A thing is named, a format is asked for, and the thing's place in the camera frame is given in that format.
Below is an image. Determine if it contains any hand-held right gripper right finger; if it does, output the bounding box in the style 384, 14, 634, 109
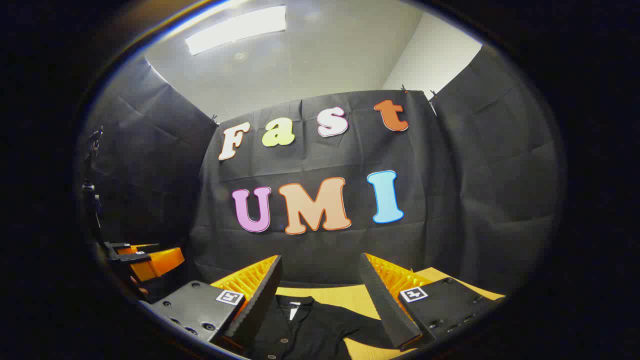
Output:
358, 252, 506, 351

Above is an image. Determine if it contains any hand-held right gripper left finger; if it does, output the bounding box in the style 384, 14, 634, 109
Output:
139, 254, 284, 353

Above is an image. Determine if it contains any black button shirt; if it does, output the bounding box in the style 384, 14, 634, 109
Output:
250, 294, 396, 360

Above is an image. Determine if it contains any black backdrop cloth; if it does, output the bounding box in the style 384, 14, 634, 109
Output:
80, 45, 566, 301

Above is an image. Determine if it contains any ceiling light panel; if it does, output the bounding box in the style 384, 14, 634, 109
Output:
185, 5, 287, 56

